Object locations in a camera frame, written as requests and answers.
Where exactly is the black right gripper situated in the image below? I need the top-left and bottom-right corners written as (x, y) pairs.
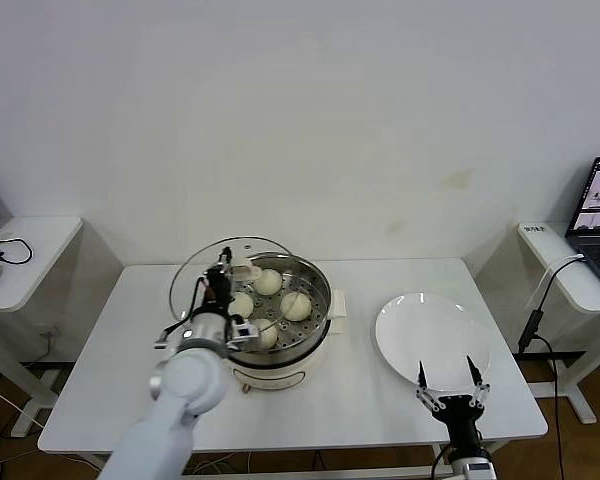
top-left (413, 353), bottom-right (492, 454)

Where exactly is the thin black looped cable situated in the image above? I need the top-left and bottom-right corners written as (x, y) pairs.
top-left (0, 237), bottom-right (34, 266)

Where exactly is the flat white cable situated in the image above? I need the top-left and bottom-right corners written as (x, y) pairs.
top-left (525, 253), bottom-right (585, 311)

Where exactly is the stainless steel steamer basket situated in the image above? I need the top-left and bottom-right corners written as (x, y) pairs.
top-left (214, 252), bottom-right (333, 354)

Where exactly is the black cable with adapter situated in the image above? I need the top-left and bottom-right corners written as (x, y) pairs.
top-left (517, 255), bottom-right (586, 480)

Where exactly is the white side desk with laptop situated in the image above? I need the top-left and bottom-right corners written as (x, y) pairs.
top-left (512, 222), bottom-right (600, 426)

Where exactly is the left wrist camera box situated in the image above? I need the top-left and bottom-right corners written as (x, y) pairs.
top-left (227, 319), bottom-right (261, 346)

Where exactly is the round white plate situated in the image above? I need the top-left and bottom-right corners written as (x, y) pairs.
top-left (374, 292), bottom-right (493, 392)

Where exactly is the white steamed baozi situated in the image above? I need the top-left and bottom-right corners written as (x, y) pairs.
top-left (228, 292), bottom-right (255, 320)
top-left (279, 292), bottom-right (314, 322)
top-left (249, 318), bottom-right (280, 350)
top-left (253, 268), bottom-right (284, 296)

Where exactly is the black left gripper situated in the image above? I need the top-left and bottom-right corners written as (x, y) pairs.
top-left (202, 245), bottom-right (234, 314)

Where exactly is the round glass pot lid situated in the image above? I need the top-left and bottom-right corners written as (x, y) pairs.
top-left (168, 235), bottom-right (302, 357)

